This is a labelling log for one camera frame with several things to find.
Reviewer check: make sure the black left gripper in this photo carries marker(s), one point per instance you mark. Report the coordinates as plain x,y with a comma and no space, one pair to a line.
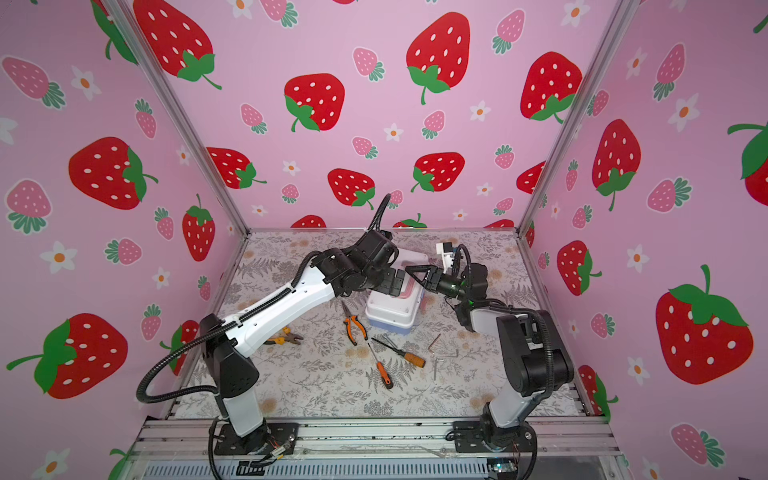
388,286

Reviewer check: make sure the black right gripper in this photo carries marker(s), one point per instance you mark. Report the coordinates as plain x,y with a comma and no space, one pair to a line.
433,272

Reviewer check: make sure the white lid blue tool box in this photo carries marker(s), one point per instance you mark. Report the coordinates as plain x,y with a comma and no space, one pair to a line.
398,314

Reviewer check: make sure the orange handled pliers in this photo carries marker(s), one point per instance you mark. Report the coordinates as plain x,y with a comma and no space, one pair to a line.
353,324

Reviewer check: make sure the orange screwdriver short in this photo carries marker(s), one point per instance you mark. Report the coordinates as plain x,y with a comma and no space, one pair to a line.
411,358

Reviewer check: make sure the yellow handled pliers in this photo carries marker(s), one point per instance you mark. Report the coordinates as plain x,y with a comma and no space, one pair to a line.
285,336

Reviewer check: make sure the orange screwdriver long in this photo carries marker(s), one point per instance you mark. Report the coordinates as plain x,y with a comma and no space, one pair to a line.
384,375

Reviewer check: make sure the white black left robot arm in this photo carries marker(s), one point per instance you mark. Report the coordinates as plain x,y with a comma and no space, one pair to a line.
229,343

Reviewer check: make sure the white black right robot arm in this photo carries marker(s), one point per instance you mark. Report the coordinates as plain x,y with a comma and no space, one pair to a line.
535,361

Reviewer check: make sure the steel hex key large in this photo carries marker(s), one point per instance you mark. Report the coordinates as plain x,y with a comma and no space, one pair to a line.
432,345

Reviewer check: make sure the steel hex key small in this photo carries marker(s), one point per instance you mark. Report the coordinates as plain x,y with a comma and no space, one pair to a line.
438,359

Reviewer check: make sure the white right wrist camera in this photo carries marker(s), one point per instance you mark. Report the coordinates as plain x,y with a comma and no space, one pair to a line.
446,252

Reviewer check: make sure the aluminium corner frame post left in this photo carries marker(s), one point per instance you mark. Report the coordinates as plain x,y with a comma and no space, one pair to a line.
129,28

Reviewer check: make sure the aluminium corner frame post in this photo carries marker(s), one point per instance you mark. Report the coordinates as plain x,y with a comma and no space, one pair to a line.
615,31
129,28

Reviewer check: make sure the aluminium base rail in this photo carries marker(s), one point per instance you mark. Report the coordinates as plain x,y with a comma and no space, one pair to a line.
386,448

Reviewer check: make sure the aluminium corner frame post right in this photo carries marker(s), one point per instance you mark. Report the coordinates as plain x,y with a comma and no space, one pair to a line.
615,31

